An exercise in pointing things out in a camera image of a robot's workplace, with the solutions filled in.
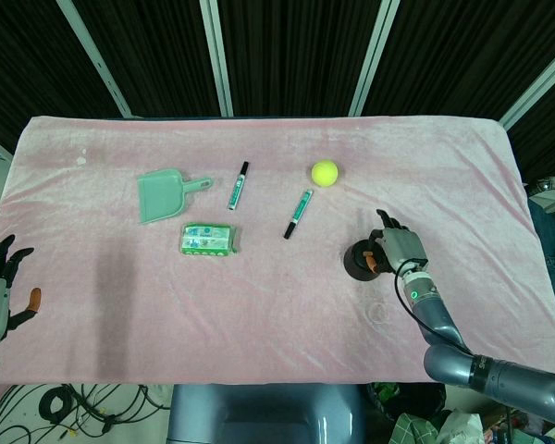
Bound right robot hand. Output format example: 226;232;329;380
363;208;429;278

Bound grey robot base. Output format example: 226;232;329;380
166;383;367;444

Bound black round container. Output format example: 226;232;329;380
342;239;392;282

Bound yellow tennis ball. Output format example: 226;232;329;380
311;159;340;188

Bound green whiteboard marker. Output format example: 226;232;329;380
227;160;251;213
283;188;315;241

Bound pink table cloth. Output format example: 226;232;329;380
0;115;555;397

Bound blue jeans clutter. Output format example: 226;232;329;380
525;177;555;320

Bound green checkered cloth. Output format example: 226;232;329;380
388;411;450;444

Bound green tissue pack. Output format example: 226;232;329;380
179;222;240;256

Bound cardboard box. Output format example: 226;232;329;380
480;401;555;444

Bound green plastic dustpan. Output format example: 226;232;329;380
136;167;215;227

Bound black cable bundle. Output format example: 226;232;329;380
0;382;172;444

